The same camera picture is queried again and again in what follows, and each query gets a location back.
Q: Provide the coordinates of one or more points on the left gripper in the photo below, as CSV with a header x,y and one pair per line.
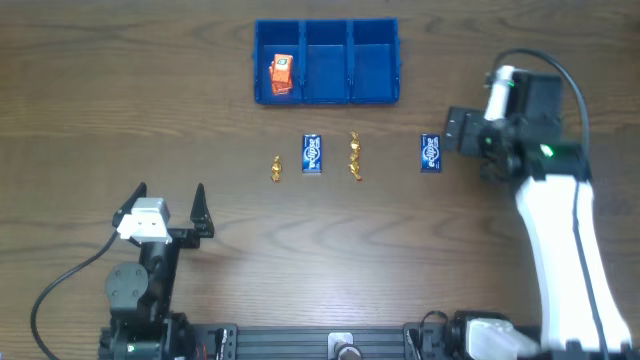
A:
x,y
184,238

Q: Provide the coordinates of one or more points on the gold candy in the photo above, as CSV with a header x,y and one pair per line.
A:
x,y
355,144
275,169
354,167

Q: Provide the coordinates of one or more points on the blue candy pack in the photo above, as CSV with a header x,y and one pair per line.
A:
x,y
430,153
312,154

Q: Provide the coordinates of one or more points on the orange candy box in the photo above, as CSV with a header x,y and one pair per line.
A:
x,y
283,67
281,89

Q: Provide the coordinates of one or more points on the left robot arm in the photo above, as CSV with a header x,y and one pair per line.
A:
x,y
125,287

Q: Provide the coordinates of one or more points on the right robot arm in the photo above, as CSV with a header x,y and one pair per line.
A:
x,y
560,240

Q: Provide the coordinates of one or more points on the blue tray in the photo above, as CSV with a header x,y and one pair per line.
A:
x,y
370,70

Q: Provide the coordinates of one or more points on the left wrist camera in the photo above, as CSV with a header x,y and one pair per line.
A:
x,y
145,220

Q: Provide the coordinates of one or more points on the mounting rail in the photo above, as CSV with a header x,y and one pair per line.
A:
x,y
290,341

